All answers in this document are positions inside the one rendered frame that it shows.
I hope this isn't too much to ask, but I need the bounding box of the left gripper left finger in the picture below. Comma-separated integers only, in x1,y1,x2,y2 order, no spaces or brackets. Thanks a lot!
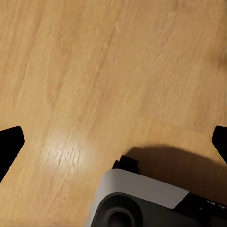
0,126,25,183

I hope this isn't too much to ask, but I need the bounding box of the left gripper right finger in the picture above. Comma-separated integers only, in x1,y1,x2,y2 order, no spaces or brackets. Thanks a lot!
212,125,227,164

